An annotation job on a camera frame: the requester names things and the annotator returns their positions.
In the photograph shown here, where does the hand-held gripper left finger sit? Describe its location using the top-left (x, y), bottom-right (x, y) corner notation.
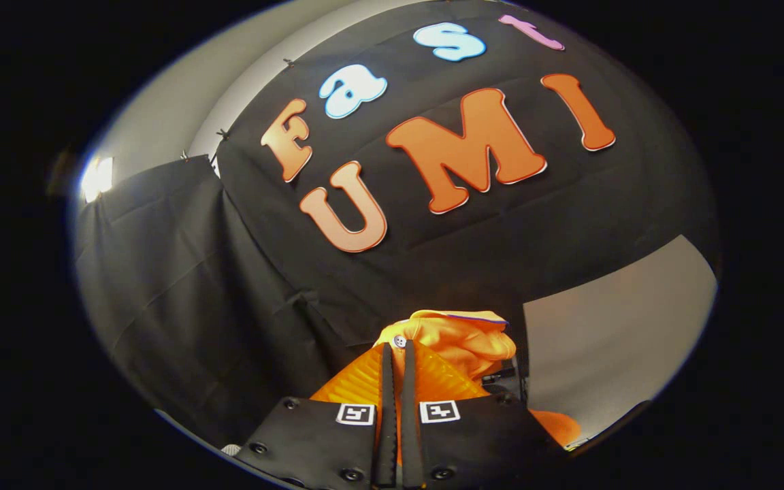
top-left (237, 343), bottom-right (398, 489)

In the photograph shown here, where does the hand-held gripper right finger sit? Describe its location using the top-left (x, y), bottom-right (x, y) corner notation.
top-left (400, 339), bottom-right (566, 489)

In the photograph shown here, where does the yellow polo shirt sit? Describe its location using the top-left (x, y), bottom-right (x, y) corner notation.
top-left (373, 310), bottom-right (582, 448)

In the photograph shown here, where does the black backdrop cloth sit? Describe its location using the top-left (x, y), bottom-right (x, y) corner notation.
top-left (71, 0), bottom-right (723, 451)

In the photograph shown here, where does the row of black clips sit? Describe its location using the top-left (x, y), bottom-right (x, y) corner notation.
top-left (180, 58), bottom-right (295, 163)

